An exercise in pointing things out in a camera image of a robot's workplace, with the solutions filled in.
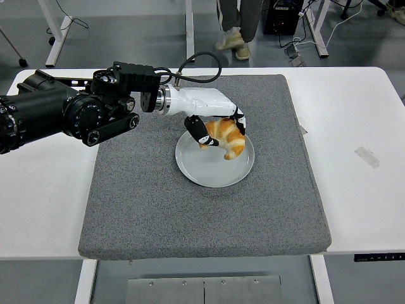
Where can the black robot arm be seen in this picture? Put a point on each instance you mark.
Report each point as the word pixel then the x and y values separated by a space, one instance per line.
pixel 38 107

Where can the grey foot pedal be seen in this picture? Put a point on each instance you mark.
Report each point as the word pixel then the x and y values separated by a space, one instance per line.
pixel 294 57

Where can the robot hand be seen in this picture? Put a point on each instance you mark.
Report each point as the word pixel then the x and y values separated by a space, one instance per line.
pixel 202 101

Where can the small grey mat tag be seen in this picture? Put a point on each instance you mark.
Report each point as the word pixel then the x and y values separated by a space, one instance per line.
pixel 303 130

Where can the clear tape strip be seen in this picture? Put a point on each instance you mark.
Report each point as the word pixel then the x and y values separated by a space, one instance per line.
pixel 367 157

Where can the black office chair base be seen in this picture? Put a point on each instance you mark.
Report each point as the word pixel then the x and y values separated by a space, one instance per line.
pixel 381 12

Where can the person's foot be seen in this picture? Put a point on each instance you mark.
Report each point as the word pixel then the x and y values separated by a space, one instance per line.
pixel 397 12

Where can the grey fabric mat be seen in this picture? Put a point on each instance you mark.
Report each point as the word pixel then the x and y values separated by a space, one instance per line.
pixel 190 221

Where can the person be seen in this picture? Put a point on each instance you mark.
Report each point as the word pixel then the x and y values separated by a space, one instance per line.
pixel 246 22

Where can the grey metal plate with screws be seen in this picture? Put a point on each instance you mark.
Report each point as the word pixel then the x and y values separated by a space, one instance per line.
pixel 177 293

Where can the white table leg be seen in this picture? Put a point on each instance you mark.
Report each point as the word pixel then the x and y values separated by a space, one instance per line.
pixel 85 282
pixel 322 282

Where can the slanted white desk leg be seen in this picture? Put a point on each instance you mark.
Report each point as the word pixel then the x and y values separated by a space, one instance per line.
pixel 58 41

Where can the straight white desk leg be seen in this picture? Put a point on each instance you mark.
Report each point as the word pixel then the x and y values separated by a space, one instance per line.
pixel 189 31

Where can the black table control panel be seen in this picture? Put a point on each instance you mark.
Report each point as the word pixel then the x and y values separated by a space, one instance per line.
pixel 379 257

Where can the golden croissant bread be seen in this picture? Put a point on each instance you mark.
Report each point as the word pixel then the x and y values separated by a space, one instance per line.
pixel 232 139

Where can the grey pole with black caster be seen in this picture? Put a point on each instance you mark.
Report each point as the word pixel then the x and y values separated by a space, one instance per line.
pixel 22 62

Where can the round grey plate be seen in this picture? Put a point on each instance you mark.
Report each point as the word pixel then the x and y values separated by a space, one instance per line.
pixel 209 171

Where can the black computer box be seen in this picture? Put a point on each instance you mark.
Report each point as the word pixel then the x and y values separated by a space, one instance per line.
pixel 281 19

